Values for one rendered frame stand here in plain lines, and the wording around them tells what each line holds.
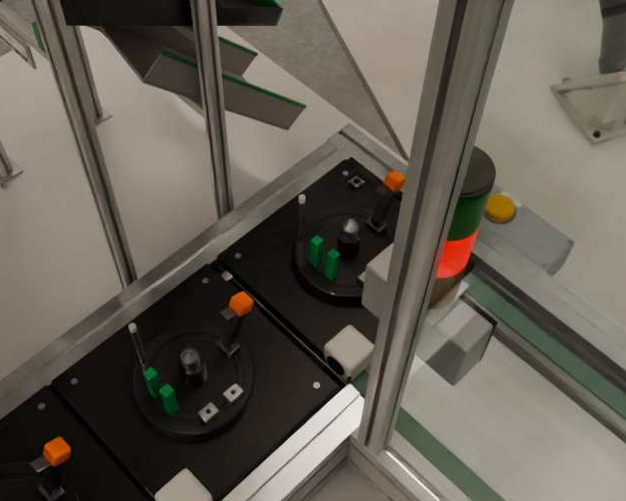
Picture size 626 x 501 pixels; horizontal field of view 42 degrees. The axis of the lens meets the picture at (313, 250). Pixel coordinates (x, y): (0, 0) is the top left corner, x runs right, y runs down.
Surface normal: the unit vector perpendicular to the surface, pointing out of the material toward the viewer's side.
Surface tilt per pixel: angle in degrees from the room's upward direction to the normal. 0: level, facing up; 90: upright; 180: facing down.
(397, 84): 0
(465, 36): 90
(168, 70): 90
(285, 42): 0
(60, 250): 0
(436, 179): 90
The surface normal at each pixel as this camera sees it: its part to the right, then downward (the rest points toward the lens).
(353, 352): 0.03, -0.56
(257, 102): 0.57, 0.69
